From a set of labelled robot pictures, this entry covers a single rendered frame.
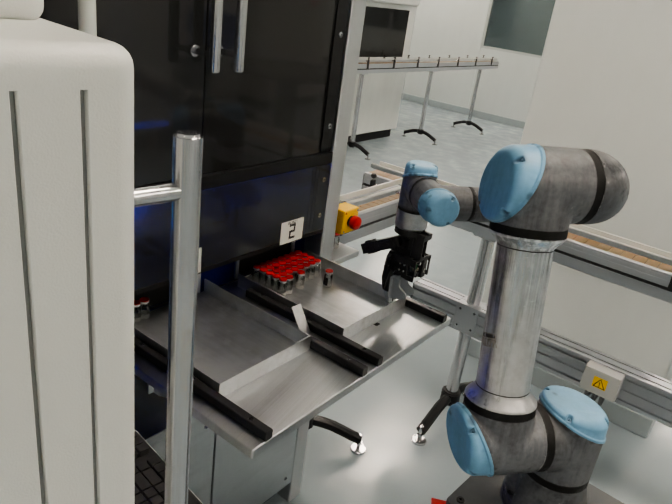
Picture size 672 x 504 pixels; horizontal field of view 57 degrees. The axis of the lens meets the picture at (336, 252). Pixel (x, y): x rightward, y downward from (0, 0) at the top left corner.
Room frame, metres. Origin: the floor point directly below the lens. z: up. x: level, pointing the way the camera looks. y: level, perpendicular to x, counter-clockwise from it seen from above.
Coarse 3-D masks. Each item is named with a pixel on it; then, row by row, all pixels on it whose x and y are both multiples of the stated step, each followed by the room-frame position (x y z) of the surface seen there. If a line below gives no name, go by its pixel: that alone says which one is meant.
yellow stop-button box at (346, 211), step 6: (342, 204) 1.70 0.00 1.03; (348, 204) 1.71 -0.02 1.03; (342, 210) 1.65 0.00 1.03; (348, 210) 1.66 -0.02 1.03; (354, 210) 1.68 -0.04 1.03; (342, 216) 1.65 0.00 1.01; (348, 216) 1.66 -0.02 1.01; (342, 222) 1.64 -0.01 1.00; (348, 222) 1.66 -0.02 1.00; (336, 228) 1.65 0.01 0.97; (342, 228) 1.64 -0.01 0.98; (348, 228) 1.67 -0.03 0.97
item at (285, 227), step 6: (288, 222) 1.46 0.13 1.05; (294, 222) 1.48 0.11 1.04; (300, 222) 1.49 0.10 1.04; (282, 228) 1.44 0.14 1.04; (288, 228) 1.46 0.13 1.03; (300, 228) 1.50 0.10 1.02; (282, 234) 1.44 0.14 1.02; (288, 234) 1.46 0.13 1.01; (294, 234) 1.48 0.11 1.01; (300, 234) 1.50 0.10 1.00; (282, 240) 1.44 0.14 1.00; (288, 240) 1.46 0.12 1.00; (294, 240) 1.48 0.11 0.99
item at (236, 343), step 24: (216, 288) 1.32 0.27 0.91; (168, 312) 1.22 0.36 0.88; (216, 312) 1.25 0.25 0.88; (240, 312) 1.26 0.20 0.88; (264, 312) 1.22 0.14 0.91; (144, 336) 1.07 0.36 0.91; (216, 336) 1.15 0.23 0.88; (240, 336) 1.16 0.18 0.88; (264, 336) 1.17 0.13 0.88; (288, 336) 1.18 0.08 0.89; (216, 360) 1.06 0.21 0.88; (240, 360) 1.07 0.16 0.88; (264, 360) 1.03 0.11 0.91; (288, 360) 1.09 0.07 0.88; (216, 384) 0.94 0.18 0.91; (240, 384) 0.98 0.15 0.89
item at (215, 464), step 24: (192, 432) 1.23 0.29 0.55; (192, 456) 1.23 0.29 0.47; (216, 456) 1.30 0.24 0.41; (240, 456) 1.37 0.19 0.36; (264, 456) 1.46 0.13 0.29; (288, 456) 1.56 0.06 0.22; (192, 480) 1.23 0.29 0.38; (216, 480) 1.30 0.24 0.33; (240, 480) 1.38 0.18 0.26; (264, 480) 1.47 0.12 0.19; (288, 480) 1.57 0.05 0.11
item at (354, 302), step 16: (320, 256) 1.57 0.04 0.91; (320, 272) 1.54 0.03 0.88; (336, 272) 1.54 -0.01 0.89; (352, 272) 1.51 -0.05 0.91; (256, 288) 1.36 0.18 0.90; (304, 288) 1.43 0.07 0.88; (320, 288) 1.44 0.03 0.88; (336, 288) 1.46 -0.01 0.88; (352, 288) 1.47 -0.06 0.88; (368, 288) 1.47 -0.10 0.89; (288, 304) 1.30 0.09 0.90; (304, 304) 1.35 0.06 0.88; (320, 304) 1.36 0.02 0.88; (336, 304) 1.37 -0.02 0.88; (352, 304) 1.38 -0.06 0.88; (368, 304) 1.39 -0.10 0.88; (384, 304) 1.40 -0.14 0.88; (400, 304) 1.39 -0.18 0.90; (320, 320) 1.24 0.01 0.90; (336, 320) 1.29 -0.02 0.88; (352, 320) 1.30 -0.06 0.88; (368, 320) 1.28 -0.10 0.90
